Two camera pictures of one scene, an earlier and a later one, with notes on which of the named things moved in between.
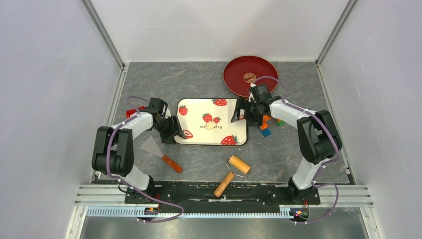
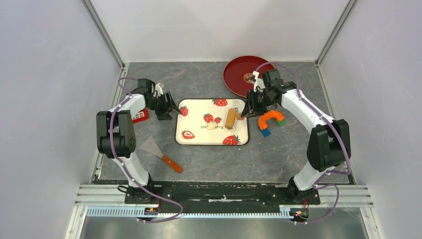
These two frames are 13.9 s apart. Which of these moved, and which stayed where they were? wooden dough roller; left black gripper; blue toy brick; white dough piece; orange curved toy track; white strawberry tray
Moved: left black gripper; wooden dough roller
Stayed: blue toy brick; orange curved toy track; white strawberry tray; white dough piece
